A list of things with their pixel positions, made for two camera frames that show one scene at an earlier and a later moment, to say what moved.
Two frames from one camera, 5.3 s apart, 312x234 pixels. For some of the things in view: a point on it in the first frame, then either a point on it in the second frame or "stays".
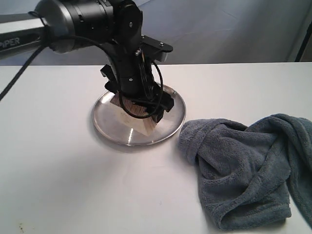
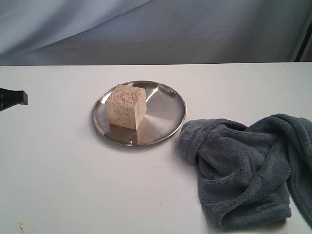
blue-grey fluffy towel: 247,175 stays
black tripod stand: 306,39 stays
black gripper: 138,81 → 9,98
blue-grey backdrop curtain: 200,31 stays
